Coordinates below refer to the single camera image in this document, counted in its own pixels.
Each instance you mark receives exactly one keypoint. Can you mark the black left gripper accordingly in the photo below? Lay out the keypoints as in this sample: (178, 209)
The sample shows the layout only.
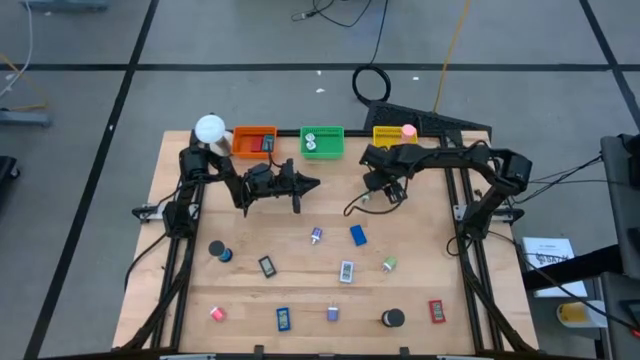
(285, 185)

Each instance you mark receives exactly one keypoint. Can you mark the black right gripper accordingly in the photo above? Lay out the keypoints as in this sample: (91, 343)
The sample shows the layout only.
(382, 162)

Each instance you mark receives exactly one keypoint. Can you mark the white USB charger blue rim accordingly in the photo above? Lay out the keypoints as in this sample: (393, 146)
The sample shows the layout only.
(311, 146)

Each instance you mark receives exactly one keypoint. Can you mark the pink spool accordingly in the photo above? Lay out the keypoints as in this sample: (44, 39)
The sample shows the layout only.
(409, 132)

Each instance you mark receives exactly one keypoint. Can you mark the white USB charger purple rim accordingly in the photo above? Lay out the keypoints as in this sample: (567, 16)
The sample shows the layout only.
(315, 234)
(310, 136)
(332, 313)

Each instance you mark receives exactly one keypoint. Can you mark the teal case with label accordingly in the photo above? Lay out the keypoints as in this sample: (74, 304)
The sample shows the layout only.
(269, 143)

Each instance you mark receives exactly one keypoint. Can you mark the plain blue rectangular case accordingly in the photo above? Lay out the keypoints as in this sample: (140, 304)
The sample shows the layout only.
(357, 235)

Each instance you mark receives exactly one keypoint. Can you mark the black case with label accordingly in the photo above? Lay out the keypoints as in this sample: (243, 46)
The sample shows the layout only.
(267, 266)

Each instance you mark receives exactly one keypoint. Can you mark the white case with label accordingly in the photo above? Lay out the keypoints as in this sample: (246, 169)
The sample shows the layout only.
(346, 271)

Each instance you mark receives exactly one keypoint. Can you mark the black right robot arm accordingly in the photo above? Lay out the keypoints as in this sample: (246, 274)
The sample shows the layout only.
(450, 155)

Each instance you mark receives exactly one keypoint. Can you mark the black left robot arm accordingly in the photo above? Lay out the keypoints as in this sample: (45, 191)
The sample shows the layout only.
(230, 177)

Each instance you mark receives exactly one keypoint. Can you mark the yellow plastic basket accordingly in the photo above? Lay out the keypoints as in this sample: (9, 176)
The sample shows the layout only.
(385, 136)

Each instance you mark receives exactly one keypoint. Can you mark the green plastic basket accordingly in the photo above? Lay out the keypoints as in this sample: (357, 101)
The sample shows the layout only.
(330, 145)

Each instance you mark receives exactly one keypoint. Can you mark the black perforated panel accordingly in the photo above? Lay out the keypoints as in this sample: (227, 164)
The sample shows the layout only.
(400, 116)

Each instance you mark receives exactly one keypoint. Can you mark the orange plastic basket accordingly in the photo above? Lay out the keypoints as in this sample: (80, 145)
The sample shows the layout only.
(242, 145)

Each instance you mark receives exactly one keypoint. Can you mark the blue spool with black cap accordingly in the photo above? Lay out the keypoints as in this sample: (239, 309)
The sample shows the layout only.
(218, 248)

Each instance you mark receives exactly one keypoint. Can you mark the white mushroom-shaped table lamp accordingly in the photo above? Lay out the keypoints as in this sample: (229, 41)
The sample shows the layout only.
(210, 127)

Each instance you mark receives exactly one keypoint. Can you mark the blue case with label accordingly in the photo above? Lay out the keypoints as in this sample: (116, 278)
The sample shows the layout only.
(283, 318)

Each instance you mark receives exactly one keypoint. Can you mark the dark spool with black cap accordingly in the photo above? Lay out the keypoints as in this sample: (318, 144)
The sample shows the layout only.
(393, 317)

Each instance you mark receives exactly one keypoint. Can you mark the red case with label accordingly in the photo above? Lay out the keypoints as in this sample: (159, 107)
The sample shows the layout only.
(436, 311)

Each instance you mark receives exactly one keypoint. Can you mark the white USB charger pink rim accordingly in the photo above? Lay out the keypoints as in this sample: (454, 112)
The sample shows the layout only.
(217, 313)

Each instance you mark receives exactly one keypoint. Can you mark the small black clamp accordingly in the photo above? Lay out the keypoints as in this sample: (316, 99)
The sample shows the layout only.
(404, 351)
(258, 350)

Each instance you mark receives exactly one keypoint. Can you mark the white printed booklet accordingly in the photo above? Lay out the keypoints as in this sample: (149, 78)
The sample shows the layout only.
(547, 250)

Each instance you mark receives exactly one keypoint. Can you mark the black slanted bar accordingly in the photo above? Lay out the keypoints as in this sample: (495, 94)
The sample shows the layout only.
(575, 267)

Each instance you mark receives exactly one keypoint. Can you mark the yellow roll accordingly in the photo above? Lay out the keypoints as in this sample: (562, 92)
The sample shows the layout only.
(572, 314)

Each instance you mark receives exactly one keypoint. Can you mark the grey cabinet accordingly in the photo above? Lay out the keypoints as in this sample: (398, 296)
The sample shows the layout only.
(625, 225)

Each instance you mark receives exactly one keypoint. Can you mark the grey box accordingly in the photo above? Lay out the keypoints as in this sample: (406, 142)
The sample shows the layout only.
(620, 310)

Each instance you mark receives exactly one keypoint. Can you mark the grey flat bar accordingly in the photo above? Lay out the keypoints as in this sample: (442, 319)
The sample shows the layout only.
(25, 119)

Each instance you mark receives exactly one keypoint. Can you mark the grey furniture foot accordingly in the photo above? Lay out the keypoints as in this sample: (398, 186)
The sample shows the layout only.
(65, 5)

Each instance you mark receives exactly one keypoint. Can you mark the black object with wheel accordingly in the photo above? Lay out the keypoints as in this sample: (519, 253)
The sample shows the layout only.
(6, 167)

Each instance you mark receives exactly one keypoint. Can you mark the black aluminium table frame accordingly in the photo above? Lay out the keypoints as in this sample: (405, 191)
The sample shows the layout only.
(358, 133)

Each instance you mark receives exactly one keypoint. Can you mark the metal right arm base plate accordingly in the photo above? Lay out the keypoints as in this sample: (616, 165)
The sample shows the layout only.
(505, 215)

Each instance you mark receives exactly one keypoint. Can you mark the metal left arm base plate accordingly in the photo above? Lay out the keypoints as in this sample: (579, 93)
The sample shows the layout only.
(150, 212)

